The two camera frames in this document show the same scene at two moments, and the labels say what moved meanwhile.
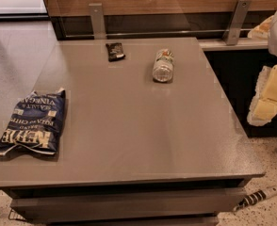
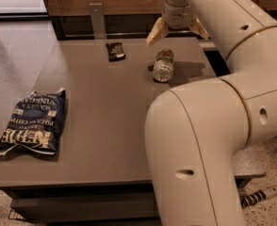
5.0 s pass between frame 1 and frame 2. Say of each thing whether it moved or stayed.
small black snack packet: stayed
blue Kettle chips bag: stayed
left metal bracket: stayed
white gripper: moved
